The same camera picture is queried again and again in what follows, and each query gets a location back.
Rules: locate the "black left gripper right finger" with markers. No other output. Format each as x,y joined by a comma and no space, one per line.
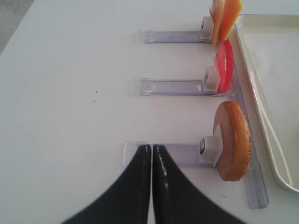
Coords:
176,200

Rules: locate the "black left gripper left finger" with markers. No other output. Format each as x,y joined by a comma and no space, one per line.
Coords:
127,199

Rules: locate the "white pusher block tomato lane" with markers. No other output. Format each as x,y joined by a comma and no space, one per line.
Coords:
211,79

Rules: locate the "red tomato slice in rack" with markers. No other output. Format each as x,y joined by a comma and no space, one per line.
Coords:
224,62

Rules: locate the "white pusher block cheese lane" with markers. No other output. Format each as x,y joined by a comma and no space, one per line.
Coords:
207,27

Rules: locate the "rear orange cheese slice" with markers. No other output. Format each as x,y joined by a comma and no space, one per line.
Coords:
216,12

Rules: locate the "clear acrylic left rack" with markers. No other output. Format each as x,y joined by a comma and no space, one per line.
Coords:
187,155

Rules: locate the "white pusher block left bun lane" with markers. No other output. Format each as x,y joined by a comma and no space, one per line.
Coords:
211,148

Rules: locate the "bun slice left rack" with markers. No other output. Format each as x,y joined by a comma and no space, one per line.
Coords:
236,141

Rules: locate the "cream plastic tray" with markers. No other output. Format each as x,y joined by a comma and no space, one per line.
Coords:
269,45

